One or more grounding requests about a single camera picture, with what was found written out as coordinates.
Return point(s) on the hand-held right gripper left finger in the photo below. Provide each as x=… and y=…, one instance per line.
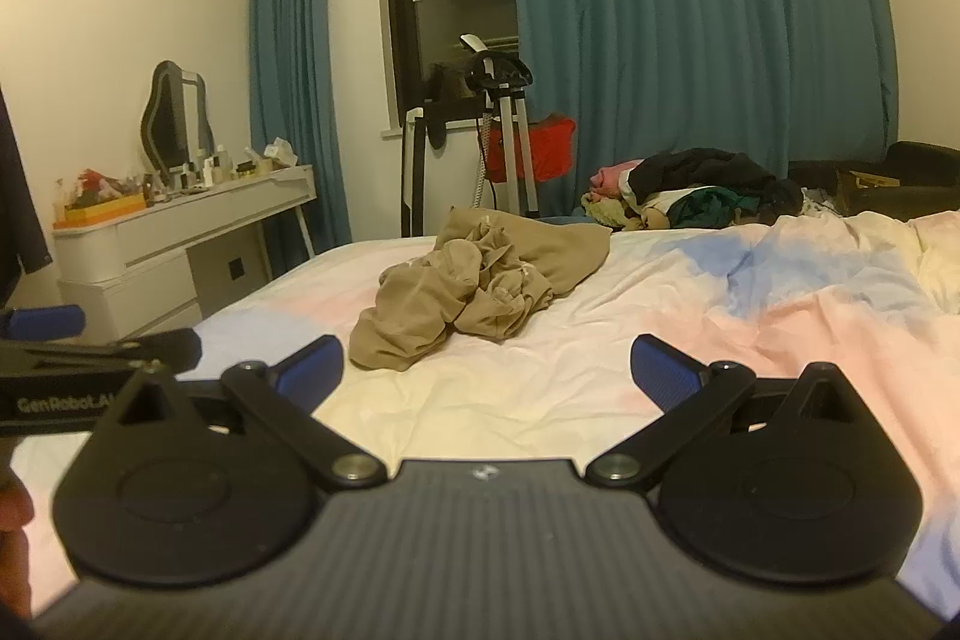
x=311, y=371

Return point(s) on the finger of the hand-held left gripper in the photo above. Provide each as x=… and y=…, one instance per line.
x=169, y=351
x=45, y=322

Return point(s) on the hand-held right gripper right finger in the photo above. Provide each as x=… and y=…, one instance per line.
x=664, y=371

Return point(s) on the tan t-shirt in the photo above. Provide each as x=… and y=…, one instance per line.
x=480, y=280

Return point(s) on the pile of mixed clothes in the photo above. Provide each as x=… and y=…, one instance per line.
x=697, y=183

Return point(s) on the person's left hand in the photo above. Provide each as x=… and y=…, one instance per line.
x=13, y=512

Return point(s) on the white bed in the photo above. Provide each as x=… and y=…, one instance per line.
x=675, y=325

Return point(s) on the white dressing table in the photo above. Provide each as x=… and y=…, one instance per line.
x=150, y=239

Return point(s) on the orange box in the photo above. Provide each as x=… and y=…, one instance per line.
x=105, y=210

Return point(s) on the dark hanging garment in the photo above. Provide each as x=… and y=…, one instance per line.
x=19, y=197

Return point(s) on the row of cosmetic bottles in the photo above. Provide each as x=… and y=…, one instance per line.
x=206, y=168

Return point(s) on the tissue pack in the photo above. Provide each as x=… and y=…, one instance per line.
x=279, y=153

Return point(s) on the wavy framed mirror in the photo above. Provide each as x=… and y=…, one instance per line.
x=169, y=119

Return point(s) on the red bag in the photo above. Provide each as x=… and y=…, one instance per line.
x=547, y=149

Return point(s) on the cardboard box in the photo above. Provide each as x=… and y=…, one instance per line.
x=862, y=186

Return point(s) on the narrow teal curtain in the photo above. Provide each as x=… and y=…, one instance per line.
x=292, y=48

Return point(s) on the dark armchair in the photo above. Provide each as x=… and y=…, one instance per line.
x=922, y=168

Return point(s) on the wide teal curtain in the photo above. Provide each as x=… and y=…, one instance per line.
x=690, y=10

